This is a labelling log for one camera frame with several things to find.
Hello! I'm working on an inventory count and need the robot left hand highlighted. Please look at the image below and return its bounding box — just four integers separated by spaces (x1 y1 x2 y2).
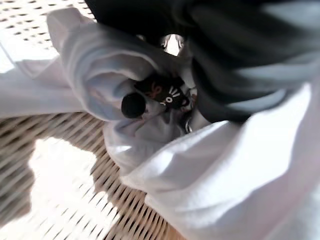
84 0 320 124

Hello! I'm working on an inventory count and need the white garment with black print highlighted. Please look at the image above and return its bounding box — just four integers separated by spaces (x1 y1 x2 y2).
0 6 320 240

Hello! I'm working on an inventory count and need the woven wicker laundry basket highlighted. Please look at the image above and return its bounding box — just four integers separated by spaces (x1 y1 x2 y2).
0 0 176 240

